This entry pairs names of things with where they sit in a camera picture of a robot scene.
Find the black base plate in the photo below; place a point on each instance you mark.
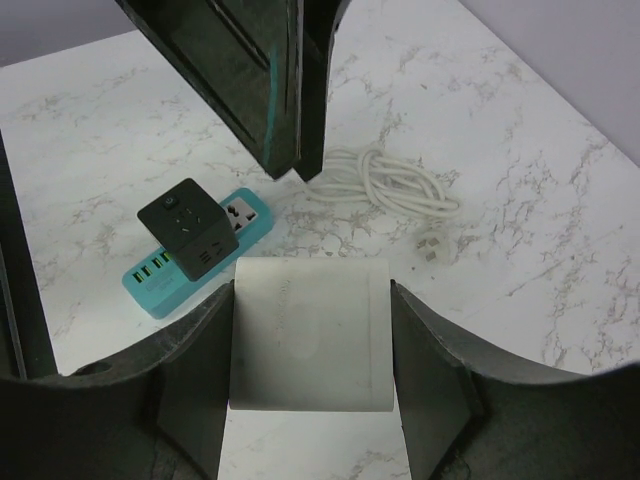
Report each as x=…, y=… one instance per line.
x=26, y=350

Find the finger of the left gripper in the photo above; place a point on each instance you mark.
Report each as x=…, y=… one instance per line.
x=244, y=60
x=320, y=22

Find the black cube plug adapter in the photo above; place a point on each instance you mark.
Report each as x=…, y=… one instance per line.
x=192, y=227

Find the teal rectangular power strip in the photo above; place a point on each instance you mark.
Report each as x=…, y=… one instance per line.
x=158, y=285

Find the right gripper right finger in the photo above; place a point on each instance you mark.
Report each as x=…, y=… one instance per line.
x=472, y=410

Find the white plug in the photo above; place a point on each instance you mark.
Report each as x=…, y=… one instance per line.
x=312, y=334

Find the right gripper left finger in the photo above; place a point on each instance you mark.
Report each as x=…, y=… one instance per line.
x=155, y=410

